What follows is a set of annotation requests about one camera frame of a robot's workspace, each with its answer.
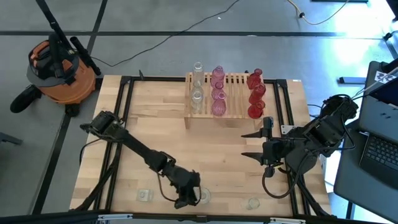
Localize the wooden slatted shelf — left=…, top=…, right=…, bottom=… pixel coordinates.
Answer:
left=183, top=72, right=269, bottom=130

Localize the clear dimpled vase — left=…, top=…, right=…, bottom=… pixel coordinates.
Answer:
left=198, top=186, right=212, bottom=205

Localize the clear ribbed vase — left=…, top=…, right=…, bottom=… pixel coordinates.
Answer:
left=190, top=90, right=205, bottom=114

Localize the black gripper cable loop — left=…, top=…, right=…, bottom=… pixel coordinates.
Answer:
left=262, top=164, right=301, bottom=199

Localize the dark grey laptop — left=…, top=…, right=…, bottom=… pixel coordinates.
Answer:
left=358, top=93, right=398, bottom=182

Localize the orange shop vacuum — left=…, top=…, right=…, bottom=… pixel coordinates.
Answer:
left=26, top=39, right=97, bottom=118

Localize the black floor cable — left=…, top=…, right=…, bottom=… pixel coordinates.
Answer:
left=91, top=0, right=243, bottom=68

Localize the pink ribbed jar vase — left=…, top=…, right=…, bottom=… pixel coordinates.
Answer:
left=211, top=65, right=226, bottom=88

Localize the silver frame bracket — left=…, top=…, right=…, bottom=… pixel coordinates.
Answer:
left=97, top=213, right=134, bottom=222
left=269, top=217, right=307, bottom=224

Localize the clear flared vase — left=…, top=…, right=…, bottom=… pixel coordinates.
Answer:
left=248, top=197, right=261, bottom=211

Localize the laptop computer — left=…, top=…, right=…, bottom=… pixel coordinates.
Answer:
left=333, top=60, right=398, bottom=223

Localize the black stand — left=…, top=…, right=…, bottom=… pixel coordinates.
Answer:
left=382, top=29, right=398, bottom=60

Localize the clear tall bottle vase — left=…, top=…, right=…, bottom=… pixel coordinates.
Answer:
left=192, top=61, right=205, bottom=82

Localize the red square bottle vase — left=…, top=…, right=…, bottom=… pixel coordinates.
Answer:
left=247, top=68, right=264, bottom=90

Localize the white box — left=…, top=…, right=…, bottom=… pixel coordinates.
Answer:
left=323, top=155, right=342, bottom=185

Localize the black device white sticker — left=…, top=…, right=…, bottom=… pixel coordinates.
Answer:
left=368, top=58, right=398, bottom=106

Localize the yellow floor cable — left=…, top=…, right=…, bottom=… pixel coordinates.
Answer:
left=286, top=0, right=351, bottom=26

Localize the small pink bulb vase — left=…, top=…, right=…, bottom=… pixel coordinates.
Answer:
left=211, top=81, right=227, bottom=100

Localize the grey furniture leg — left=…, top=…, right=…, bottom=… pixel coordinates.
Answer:
left=0, top=132, right=24, bottom=146

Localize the black vacuum wand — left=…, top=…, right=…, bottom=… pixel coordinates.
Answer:
left=69, top=36, right=103, bottom=77

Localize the pink fluted vase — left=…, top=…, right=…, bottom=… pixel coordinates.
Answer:
left=211, top=98, right=227, bottom=118

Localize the clear square vase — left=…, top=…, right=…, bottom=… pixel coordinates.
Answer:
left=136, top=188, right=154, bottom=202

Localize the red round bulb vase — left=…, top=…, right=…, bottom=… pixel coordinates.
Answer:
left=248, top=100, right=266, bottom=119

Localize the red tall vase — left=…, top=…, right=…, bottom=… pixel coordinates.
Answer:
left=248, top=83, right=267, bottom=103

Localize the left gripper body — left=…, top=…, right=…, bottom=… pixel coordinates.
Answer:
left=170, top=167, right=202, bottom=202

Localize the black aluminium table frame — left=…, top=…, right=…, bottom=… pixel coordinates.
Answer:
left=70, top=74, right=338, bottom=224

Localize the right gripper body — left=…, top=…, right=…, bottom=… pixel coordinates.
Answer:
left=261, top=116, right=289, bottom=178

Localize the black vacuum hose nozzle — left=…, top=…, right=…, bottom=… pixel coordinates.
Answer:
left=9, top=83, right=44, bottom=114

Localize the black pole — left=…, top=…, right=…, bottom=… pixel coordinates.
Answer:
left=35, top=0, right=77, bottom=86

